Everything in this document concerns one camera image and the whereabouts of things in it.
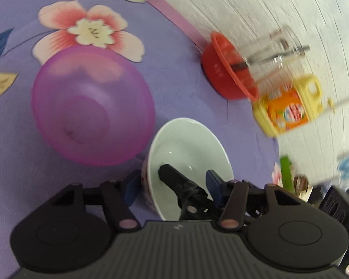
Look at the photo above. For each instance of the purple plastic bowl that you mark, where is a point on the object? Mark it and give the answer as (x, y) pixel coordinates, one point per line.
(90, 107)

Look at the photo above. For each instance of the floral ceramic bowl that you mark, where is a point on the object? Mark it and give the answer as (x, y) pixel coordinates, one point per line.
(186, 142)

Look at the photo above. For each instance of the red plastic bowl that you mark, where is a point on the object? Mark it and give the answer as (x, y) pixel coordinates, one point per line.
(218, 64)

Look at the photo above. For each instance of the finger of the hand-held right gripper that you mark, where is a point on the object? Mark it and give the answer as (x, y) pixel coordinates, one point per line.
(174, 178)

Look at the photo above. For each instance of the yellow detergent bottle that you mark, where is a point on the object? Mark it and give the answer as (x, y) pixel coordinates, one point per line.
(285, 107)

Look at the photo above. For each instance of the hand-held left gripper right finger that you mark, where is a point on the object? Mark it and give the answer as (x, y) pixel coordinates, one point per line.
(213, 186)

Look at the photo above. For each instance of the purple floral tablecloth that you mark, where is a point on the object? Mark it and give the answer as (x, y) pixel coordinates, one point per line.
(177, 93)

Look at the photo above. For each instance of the brown round item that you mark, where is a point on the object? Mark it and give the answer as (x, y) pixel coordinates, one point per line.
(300, 184)

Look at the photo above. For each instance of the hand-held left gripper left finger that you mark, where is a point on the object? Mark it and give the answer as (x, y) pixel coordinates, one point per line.
(132, 189)

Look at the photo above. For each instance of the green box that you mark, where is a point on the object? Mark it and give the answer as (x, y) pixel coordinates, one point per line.
(286, 171)

